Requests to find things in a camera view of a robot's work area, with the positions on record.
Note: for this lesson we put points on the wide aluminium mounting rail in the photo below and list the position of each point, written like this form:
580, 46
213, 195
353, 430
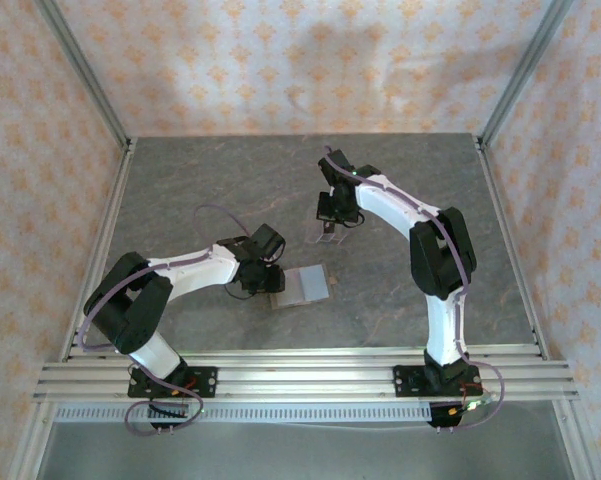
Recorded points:
305, 375

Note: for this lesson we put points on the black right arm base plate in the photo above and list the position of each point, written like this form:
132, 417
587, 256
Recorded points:
405, 380

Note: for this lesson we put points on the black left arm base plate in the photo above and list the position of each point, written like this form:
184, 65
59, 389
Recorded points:
206, 380

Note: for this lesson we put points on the orange patterned fabric panel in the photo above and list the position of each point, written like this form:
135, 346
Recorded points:
300, 60
20, 200
580, 200

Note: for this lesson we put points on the aluminium frame leg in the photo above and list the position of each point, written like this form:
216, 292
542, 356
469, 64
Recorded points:
30, 440
572, 440

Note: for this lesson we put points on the taupe leather card holder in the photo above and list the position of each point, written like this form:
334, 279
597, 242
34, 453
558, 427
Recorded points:
315, 282

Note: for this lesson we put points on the aluminium frame post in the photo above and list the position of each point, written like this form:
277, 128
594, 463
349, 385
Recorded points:
80, 65
525, 65

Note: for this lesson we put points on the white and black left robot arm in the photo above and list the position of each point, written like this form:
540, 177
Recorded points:
195, 272

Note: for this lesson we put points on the aluminium table side rail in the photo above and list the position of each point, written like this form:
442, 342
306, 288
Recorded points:
505, 225
115, 210

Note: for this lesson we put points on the clear acrylic card stand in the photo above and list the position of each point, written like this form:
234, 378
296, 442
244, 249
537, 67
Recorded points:
312, 238

